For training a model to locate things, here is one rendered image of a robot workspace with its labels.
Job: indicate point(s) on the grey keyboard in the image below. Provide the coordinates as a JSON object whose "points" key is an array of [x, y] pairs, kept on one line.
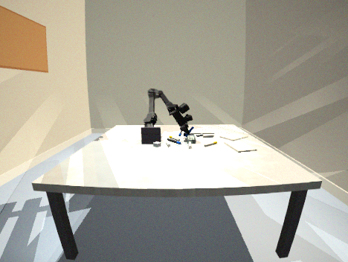
{"points": [[191, 138]]}

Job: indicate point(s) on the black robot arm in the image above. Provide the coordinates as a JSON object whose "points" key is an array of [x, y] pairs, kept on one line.
{"points": [[173, 109]]}

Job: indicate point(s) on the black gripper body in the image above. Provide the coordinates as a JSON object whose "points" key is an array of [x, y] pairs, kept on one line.
{"points": [[182, 123]]}

